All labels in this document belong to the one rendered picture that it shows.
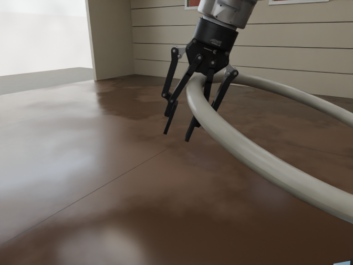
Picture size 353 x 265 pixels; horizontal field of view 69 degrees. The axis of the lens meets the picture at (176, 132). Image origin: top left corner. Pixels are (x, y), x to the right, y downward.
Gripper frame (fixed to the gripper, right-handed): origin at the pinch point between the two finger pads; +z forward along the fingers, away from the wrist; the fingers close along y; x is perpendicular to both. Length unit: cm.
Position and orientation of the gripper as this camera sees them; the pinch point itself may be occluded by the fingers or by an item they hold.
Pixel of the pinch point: (181, 122)
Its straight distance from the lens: 54.0
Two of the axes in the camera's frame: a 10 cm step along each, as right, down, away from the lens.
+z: -3.2, 8.4, 4.4
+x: 0.8, -4.4, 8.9
